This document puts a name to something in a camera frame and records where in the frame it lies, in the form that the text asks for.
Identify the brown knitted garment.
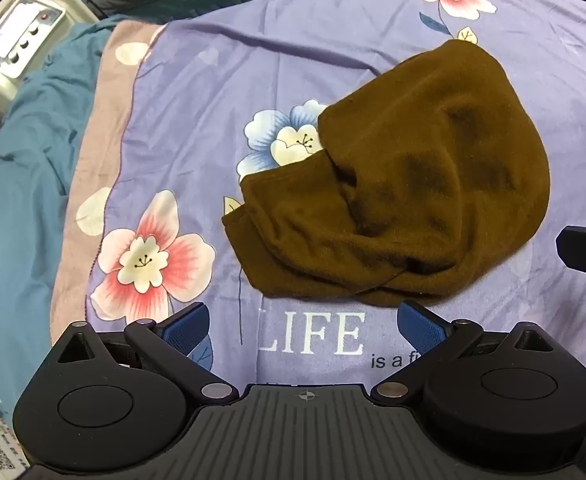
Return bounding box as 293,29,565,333
221,38,551,308

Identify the teal quilt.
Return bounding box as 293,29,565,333
0,0,494,411

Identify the purple floral bedsheet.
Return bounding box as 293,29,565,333
50,0,586,386

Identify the white device with knobs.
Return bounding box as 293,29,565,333
0,0,98,103

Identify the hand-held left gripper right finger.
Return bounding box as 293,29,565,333
371,300,556,404

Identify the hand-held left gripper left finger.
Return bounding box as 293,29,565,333
53,302,240,404

